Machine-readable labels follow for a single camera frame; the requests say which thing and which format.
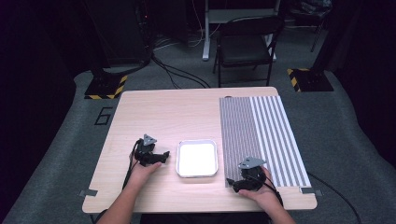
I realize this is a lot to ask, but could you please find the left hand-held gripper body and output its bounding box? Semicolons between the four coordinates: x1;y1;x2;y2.
134;133;163;167

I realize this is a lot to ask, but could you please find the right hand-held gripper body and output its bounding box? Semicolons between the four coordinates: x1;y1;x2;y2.
233;156;268;192

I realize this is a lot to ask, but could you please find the metal-rimmed white tray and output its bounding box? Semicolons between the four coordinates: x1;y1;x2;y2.
176;138;219;179

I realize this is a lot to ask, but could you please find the person's left hand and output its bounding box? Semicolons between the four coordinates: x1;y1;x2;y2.
128;153;163;185

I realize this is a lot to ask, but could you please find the person's right hand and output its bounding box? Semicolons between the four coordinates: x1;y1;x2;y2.
237;165;283;213

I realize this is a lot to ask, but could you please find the grey striped placemat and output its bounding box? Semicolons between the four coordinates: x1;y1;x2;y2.
219;95;312;189

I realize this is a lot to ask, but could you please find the person's dark clothing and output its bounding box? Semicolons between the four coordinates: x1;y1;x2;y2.
139;212;273;224

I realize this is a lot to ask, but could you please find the grey tape piece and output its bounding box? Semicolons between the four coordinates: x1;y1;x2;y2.
78;188;99;198
299;186;323;197

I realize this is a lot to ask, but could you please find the black stand base hazard tape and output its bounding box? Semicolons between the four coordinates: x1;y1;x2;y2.
286;67;335;93
83;72;129;101

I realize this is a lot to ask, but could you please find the black equipment cabinet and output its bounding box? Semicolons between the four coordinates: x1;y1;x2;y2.
82;0;154;67

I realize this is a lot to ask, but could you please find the black folding chair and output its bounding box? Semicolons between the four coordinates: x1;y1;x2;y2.
212;15;285;89

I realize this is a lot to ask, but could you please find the right hand-held gripper cable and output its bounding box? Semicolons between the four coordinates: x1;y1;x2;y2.
248;174;284;207

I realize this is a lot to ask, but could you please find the hand-held gripper cable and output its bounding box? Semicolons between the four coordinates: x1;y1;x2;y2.
248;174;284;207
121;139;143;190

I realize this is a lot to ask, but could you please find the left hand-held gripper cable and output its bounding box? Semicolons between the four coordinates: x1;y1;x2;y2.
121;139;143;190

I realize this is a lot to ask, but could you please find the bundle of black floor cables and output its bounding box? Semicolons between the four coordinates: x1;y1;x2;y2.
150;36;212;90

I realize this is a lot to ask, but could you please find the black floor cable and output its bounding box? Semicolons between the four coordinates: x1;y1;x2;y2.
306;171;362;224

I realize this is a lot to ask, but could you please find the white desk frame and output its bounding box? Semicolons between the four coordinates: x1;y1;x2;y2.
201;0;282;62

